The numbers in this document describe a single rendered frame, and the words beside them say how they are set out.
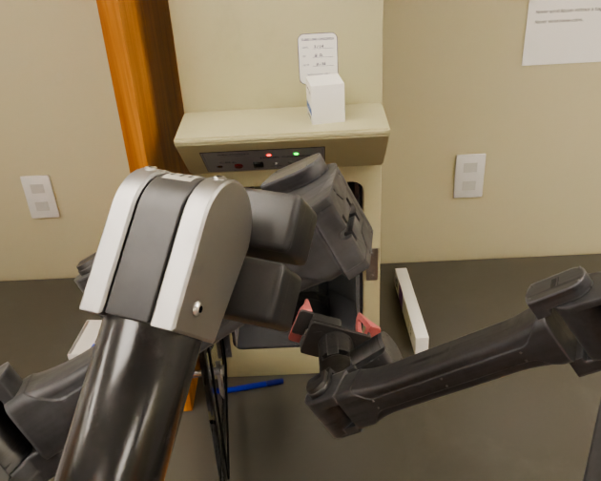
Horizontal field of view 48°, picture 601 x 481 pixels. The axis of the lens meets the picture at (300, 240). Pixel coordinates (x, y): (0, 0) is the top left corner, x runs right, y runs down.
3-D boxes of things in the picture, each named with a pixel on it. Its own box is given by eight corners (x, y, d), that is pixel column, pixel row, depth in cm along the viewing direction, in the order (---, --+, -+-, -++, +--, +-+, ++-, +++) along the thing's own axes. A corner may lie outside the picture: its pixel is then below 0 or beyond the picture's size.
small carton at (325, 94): (307, 114, 106) (305, 75, 103) (339, 110, 107) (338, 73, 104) (312, 125, 102) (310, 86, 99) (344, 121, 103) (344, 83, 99)
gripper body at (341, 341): (311, 315, 109) (313, 345, 102) (371, 330, 111) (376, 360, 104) (299, 345, 112) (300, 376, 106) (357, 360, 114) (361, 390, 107)
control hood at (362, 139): (191, 168, 115) (182, 112, 110) (383, 158, 114) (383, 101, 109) (180, 199, 105) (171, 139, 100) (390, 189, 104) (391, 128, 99)
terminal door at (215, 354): (225, 364, 135) (199, 182, 115) (225, 490, 109) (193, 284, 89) (221, 364, 135) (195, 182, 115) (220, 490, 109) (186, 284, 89)
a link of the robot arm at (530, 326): (583, 286, 69) (637, 365, 71) (586, 258, 73) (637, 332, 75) (290, 398, 94) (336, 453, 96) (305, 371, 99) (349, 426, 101)
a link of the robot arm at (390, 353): (302, 395, 94) (340, 440, 96) (371, 354, 90) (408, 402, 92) (313, 352, 105) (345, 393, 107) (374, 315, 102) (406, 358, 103)
